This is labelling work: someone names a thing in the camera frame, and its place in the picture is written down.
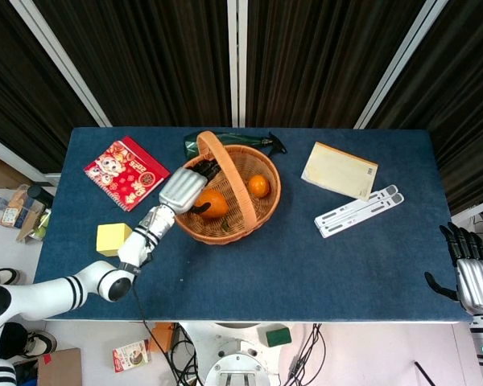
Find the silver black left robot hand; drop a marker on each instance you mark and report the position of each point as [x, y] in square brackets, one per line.
[183, 189]

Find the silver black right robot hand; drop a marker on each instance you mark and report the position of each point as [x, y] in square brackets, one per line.
[479, 281]

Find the large orange fruit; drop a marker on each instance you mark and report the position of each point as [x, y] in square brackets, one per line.
[215, 204]

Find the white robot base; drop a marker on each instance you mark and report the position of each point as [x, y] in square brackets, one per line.
[237, 350]

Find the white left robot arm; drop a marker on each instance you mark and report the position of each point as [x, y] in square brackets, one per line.
[44, 295]

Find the small green leaf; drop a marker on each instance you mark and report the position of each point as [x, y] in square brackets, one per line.
[224, 226]

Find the red spiral calendar notebook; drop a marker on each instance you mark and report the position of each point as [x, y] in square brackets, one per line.
[125, 177]

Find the small orange fruit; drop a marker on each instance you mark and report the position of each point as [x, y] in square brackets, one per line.
[258, 186]

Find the green spray bottle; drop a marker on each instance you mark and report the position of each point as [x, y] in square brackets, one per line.
[241, 139]

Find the yellow foam block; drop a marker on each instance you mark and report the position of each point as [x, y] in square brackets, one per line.
[110, 239]

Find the blue velvet tablecloth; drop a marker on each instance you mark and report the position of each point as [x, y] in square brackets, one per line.
[286, 273]

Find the white folding laptop stand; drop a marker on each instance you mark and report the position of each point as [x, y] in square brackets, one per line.
[358, 211]

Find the black cylinder bottle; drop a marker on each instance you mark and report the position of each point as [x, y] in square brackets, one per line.
[40, 194]

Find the beige paperback book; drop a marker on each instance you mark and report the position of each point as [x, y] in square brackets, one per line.
[340, 171]

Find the open box of clutter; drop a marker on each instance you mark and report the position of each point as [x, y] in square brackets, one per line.
[22, 215]

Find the small red white carton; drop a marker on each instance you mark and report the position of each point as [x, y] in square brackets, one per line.
[130, 356]

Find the green block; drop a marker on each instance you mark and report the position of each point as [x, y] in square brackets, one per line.
[278, 337]

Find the white black sneaker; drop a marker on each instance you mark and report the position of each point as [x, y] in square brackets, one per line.
[42, 343]
[6, 276]

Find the brown cardboard box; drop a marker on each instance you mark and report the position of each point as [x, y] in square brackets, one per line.
[60, 368]

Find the white frame post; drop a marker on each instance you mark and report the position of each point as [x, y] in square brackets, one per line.
[60, 64]
[402, 64]
[237, 60]

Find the white frame beam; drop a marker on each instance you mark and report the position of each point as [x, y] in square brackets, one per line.
[20, 158]

